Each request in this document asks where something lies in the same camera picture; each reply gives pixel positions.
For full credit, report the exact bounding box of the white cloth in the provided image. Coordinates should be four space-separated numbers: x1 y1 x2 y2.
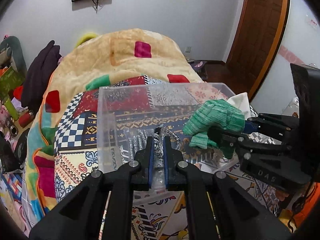
227 92 252 120

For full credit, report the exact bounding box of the clear plastic box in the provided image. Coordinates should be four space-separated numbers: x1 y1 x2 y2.
97 83 236 192

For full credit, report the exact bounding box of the green dinosaur plush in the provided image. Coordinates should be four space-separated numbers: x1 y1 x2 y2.
1 36 27 76

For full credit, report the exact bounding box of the black white braided bracelet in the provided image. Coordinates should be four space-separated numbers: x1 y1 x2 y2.
130 126 181 168

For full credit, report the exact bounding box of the green bottle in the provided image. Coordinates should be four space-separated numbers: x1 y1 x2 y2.
3 97 19 121

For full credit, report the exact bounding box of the wooden door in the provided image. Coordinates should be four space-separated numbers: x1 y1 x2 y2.
227 0 290 100

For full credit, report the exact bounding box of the beige fleece blanket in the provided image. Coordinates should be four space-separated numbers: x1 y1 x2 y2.
22 29 201 221

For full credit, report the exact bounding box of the patchwork patterned bedsheet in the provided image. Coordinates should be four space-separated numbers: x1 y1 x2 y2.
54 76 280 239

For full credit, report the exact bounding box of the dark purple garment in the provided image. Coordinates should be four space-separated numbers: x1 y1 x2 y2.
21 40 61 113

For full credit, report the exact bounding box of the green knitted cloth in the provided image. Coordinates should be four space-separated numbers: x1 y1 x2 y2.
182 99 245 159

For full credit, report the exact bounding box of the red cylinder can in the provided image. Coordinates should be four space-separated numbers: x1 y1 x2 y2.
18 111 34 128

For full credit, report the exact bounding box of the green cardboard box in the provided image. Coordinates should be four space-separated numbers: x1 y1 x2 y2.
0 67 25 100

